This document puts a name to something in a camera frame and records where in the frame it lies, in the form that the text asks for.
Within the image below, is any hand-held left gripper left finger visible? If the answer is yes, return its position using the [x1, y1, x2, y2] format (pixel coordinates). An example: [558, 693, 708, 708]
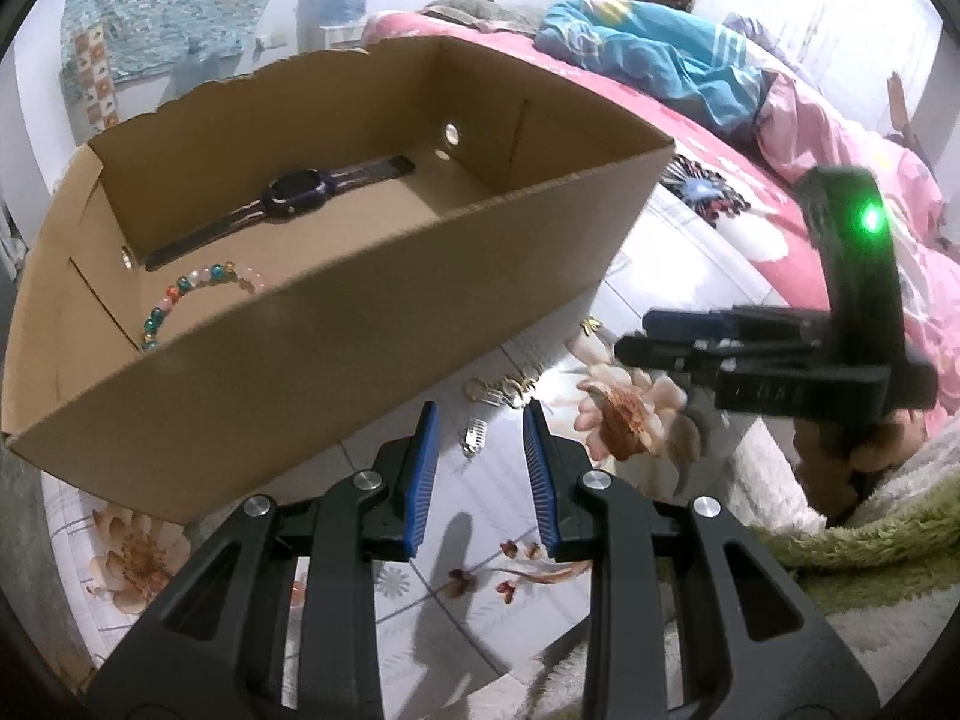
[86, 400, 441, 720]

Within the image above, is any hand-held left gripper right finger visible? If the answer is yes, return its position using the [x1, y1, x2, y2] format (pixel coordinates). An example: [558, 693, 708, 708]
[523, 399, 880, 720]

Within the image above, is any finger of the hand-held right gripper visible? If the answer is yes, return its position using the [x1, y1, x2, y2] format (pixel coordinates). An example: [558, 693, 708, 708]
[643, 306, 827, 344]
[615, 336, 827, 376]

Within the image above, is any brown cardboard box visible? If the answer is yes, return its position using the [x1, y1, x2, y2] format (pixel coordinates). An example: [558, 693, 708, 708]
[0, 34, 676, 524]

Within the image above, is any colourful bead bracelet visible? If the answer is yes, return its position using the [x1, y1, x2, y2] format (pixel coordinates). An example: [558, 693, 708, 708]
[140, 262, 267, 352]

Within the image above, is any dark blue smartwatch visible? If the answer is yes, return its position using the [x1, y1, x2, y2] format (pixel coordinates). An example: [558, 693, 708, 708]
[144, 155, 417, 271]

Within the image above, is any person's right hand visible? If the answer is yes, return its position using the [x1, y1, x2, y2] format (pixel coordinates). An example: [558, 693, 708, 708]
[795, 409, 931, 527]

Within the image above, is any pink printed quilt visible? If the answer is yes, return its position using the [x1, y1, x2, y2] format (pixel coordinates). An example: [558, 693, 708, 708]
[754, 64, 960, 391]

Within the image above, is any pink floral bed sheet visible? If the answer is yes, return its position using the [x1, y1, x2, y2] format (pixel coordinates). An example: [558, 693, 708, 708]
[360, 7, 960, 421]

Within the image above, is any green fluffy cloth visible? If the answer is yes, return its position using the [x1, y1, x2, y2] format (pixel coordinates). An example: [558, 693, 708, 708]
[765, 435, 960, 597]

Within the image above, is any blue printed blanket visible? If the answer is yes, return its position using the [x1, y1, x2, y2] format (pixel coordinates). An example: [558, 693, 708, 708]
[536, 0, 767, 128]

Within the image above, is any white fluffy blanket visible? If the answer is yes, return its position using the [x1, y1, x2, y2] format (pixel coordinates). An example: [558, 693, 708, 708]
[735, 420, 946, 698]

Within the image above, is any grey patterned pillow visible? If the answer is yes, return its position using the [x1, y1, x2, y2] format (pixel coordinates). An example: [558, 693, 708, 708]
[424, 0, 548, 35]

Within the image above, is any white water dispenser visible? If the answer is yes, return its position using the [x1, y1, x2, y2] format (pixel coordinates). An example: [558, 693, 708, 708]
[319, 19, 368, 51]

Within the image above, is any teal floral wall cloth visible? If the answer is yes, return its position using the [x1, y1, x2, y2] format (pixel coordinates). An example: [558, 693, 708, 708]
[58, 0, 305, 128]

